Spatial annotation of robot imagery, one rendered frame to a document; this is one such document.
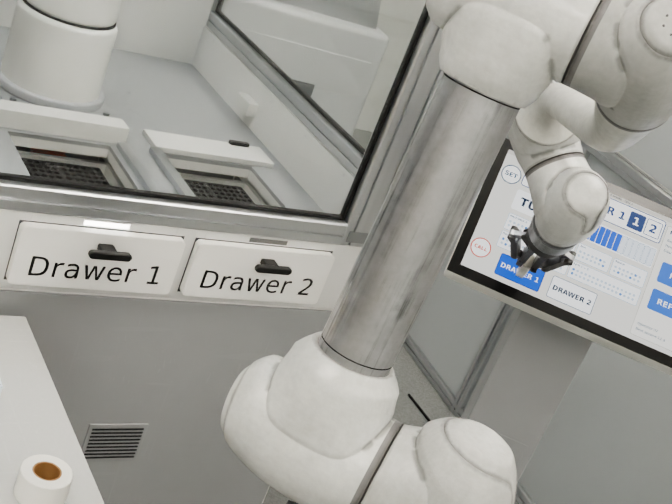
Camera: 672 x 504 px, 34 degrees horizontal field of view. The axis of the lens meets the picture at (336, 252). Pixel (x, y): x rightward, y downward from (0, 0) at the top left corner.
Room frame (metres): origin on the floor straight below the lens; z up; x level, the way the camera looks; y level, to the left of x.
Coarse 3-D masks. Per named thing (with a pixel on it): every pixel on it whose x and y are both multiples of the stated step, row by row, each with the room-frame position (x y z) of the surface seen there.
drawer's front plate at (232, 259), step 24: (192, 264) 1.73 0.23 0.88; (216, 264) 1.76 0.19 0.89; (240, 264) 1.79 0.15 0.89; (288, 264) 1.85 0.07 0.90; (312, 264) 1.88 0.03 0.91; (192, 288) 1.74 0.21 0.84; (216, 288) 1.77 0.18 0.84; (264, 288) 1.83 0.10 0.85; (288, 288) 1.86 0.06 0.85; (312, 288) 1.89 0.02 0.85
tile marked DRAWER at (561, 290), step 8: (552, 280) 2.01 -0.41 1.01; (560, 280) 2.01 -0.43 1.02; (552, 288) 2.00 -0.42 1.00; (560, 288) 2.00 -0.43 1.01; (568, 288) 2.00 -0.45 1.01; (576, 288) 2.01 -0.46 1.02; (584, 288) 2.01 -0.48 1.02; (552, 296) 1.99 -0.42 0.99; (560, 296) 1.99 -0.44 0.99; (568, 296) 1.99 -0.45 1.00; (576, 296) 2.00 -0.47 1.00; (584, 296) 2.00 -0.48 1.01; (592, 296) 2.00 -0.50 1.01; (568, 304) 1.98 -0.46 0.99; (576, 304) 1.99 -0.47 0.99; (584, 304) 1.99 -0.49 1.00; (592, 304) 1.99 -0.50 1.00; (584, 312) 1.98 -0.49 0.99
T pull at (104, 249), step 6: (102, 246) 1.61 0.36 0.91; (108, 246) 1.62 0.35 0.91; (90, 252) 1.58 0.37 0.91; (96, 252) 1.58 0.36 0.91; (102, 252) 1.59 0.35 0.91; (108, 252) 1.60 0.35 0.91; (114, 252) 1.61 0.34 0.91; (120, 252) 1.61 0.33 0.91; (126, 252) 1.62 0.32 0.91; (96, 258) 1.58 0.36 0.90; (102, 258) 1.59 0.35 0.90; (108, 258) 1.60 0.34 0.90; (114, 258) 1.60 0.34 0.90; (120, 258) 1.61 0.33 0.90; (126, 258) 1.61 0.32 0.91
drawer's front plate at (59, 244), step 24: (24, 240) 1.54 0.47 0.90; (48, 240) 1.57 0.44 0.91; (72, 240) 1.59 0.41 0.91; (96, 240) 1.62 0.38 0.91; (120, 240) 1.64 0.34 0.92; (144, 240) 1.67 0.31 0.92; (168, 240) 1.69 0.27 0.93; (24, 264) 1.55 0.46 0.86; (96, 264) 1.62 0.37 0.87; (120, 264) 1.65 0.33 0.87; (144, 264) 1.68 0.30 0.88; (168, 264) 1.70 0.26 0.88; (96, 288) 1.63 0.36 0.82; (120, 288) 1.66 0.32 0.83; (144, 288) 1.68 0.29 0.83; (168, 288) 1.71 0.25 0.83
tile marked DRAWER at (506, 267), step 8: (504, 256) 2.02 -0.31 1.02; (504, 264) 2.01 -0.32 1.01; (512, 264) 2.01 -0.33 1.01; (496, 272) 1.99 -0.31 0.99; (504, 272) 2.00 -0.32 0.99; (512, 272) 2.00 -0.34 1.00; (528, 272) 2.01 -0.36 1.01; (536, 272) 2.01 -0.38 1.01; (544, 272) 2.01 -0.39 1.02; (512, 280) 1.99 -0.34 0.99; (520, 280) 1.99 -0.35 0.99; (528, 280) 2.00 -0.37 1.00; (536, 280) 2.00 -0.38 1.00; (528, 288) 1.99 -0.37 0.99; (536, 288) 1.99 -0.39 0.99
